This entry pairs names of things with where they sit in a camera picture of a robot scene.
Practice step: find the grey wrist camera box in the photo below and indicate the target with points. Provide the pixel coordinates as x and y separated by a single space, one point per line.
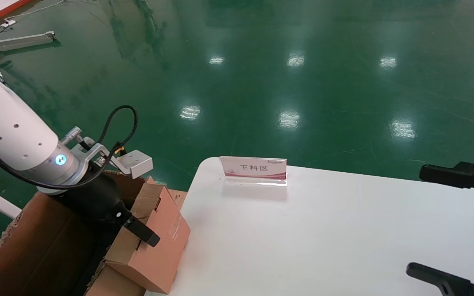
136 162

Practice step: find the small cardboard box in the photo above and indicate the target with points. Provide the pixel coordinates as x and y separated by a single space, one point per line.
167 248

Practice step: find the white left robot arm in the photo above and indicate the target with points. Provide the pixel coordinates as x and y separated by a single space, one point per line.
10 131

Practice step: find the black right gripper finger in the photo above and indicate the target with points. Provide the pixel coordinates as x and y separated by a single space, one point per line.
442 279
459 174

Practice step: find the large cardboard box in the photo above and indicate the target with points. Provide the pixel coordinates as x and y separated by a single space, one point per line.
35 255

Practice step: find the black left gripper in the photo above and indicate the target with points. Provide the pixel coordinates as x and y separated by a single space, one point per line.
97 197

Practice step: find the acrylic sign holder with label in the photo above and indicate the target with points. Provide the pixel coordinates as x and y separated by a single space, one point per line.
253 168

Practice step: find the white power strip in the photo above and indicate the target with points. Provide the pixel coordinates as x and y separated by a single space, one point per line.
8 23

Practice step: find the long grey metal base bar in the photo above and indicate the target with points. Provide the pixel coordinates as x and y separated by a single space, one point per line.
23 40

